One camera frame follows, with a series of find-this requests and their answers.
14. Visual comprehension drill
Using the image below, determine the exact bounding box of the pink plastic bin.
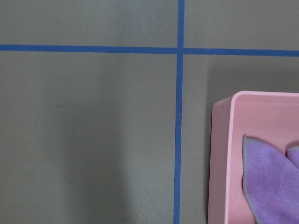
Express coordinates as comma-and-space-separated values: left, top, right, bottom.
208, 91, 299, 224

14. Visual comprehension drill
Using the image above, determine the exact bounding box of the purple microfiber cloth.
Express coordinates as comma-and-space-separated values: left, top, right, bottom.
242, 136, 299, 224

